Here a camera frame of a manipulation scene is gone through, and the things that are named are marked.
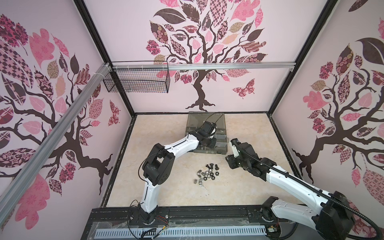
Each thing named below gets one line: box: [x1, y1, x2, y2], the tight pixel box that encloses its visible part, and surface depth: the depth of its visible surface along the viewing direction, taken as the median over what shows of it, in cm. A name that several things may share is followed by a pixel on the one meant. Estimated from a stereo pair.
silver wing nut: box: [199, 177, 204, 189], surface depth 85 cm
